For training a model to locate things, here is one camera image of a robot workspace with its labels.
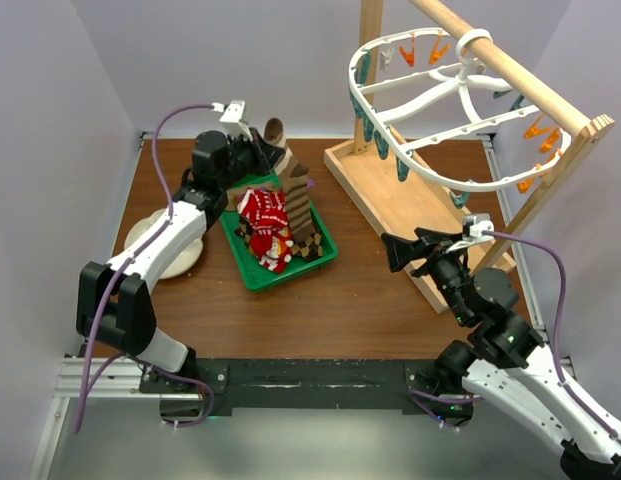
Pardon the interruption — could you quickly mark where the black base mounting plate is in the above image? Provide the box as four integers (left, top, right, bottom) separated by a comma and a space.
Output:
139, 357, 475, 426

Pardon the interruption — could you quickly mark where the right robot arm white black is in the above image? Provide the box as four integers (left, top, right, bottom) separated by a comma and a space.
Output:
381, 222, 621, 479

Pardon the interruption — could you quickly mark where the white round clip hanger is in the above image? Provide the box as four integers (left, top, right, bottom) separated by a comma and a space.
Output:
347, 26, 575, 193

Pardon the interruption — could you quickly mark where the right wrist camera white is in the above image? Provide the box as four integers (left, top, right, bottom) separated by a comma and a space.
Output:
446, 213, 494, 253

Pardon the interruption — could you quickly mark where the green plastic tray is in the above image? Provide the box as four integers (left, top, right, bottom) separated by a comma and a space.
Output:
220, 173, 338, 292

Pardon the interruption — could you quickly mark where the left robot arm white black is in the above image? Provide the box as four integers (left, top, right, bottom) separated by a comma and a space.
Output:
76, 129, 285, 392

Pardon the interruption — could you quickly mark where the brown striped sock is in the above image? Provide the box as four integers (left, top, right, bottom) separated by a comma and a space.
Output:
263, 118, 315, 243

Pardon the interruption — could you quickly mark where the teal plastic clothes peg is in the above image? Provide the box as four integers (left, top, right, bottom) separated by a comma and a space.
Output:
449, 191, 470, 210

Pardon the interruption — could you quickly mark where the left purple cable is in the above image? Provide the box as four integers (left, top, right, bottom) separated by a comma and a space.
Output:
72, 103, 226, 435

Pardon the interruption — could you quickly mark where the white plastic clothes peg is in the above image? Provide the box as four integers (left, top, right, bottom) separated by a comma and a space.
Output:
380, 47, 395, 71

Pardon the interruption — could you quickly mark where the aluminium frame rail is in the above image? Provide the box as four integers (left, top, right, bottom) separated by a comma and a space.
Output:
27, 357, 197, 479

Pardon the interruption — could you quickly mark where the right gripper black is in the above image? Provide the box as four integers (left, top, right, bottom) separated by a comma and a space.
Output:
379, 226, 471, 324

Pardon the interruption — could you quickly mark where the orange plastic clothes peg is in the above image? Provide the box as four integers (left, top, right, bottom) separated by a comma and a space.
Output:
428, 31, 451, 65

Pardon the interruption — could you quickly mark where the wooden hanger stand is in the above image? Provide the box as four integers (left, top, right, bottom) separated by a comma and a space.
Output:
323, 0, 616, 315

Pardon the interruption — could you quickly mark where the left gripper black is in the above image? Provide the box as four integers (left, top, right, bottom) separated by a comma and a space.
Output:
218, 127, 284, 191

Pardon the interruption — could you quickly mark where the cream divided plate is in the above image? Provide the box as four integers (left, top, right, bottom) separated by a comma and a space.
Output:
123, 208, 204, 280

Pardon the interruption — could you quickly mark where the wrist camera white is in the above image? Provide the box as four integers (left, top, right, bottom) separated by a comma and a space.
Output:
212, 100, 252, 141
446, 213, 494, 253

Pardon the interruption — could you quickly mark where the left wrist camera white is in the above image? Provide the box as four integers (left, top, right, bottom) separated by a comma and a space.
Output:
212, 100, 252, 141

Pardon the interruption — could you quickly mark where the red white striped sock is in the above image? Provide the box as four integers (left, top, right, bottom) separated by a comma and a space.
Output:
249, 234, 294, 274

